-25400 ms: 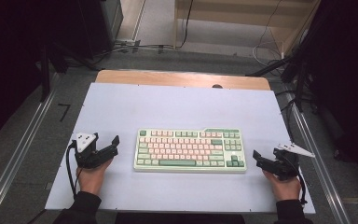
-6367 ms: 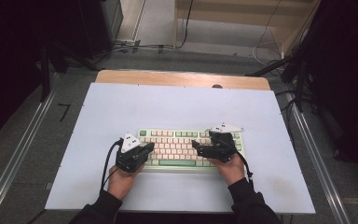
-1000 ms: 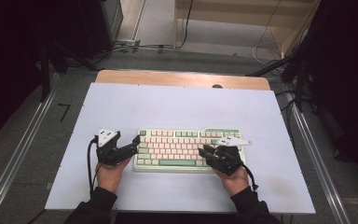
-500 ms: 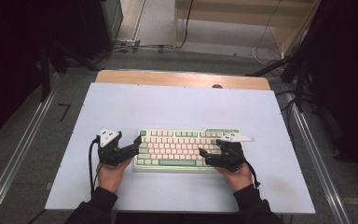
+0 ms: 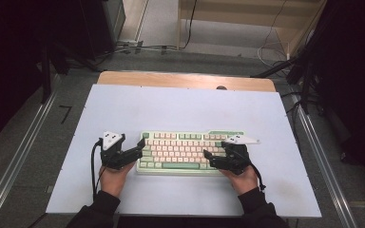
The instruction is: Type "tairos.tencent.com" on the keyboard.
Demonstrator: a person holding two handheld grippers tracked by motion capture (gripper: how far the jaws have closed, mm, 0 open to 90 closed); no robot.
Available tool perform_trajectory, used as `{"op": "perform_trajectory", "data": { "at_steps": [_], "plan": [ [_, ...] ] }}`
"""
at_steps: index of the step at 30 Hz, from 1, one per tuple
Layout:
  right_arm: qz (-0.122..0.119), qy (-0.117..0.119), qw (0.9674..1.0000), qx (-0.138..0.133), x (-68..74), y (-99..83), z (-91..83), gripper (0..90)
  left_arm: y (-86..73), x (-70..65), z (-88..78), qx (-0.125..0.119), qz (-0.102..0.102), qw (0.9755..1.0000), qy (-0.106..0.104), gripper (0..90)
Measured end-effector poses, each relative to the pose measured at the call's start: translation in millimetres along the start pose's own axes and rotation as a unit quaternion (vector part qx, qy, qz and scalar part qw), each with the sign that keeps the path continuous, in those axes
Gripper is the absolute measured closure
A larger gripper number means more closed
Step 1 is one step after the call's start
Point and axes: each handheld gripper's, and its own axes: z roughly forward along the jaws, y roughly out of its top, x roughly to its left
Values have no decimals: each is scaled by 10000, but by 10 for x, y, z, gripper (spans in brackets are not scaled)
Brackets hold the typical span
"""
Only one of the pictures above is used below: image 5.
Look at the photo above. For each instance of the person's right hand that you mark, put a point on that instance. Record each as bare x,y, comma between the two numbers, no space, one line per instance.
242,182

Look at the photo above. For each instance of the aluminium floor rail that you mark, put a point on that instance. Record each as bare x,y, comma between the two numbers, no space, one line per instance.
326,167
19,148

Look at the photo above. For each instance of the grey power strip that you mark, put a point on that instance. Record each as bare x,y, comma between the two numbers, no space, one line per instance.
130,42

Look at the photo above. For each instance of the green and pink keyboard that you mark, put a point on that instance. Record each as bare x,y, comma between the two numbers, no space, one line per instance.
177,152

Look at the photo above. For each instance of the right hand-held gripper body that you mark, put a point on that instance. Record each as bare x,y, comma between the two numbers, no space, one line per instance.
234,158

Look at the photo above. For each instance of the person's dark lap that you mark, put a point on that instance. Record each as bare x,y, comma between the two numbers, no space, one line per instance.
183,222

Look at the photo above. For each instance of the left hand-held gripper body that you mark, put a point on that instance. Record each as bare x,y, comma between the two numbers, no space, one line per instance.
115,155

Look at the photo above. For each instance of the black cabinet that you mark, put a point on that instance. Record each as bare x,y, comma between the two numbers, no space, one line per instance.
103,25

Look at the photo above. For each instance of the wooden table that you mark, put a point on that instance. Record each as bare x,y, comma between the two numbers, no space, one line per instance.
171,79

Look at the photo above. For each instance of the dark round table grommet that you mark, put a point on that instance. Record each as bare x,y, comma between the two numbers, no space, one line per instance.
221,87

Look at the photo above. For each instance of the person's left hand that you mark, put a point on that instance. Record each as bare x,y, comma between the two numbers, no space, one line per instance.
114,180

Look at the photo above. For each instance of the black metal stand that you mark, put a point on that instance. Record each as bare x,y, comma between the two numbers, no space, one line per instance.
47,72
297,69

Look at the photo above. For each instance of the white board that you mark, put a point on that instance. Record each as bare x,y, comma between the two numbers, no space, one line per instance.
177,107

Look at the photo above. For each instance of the light wooden shelf unit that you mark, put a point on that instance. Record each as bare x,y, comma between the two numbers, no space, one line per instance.
234,19

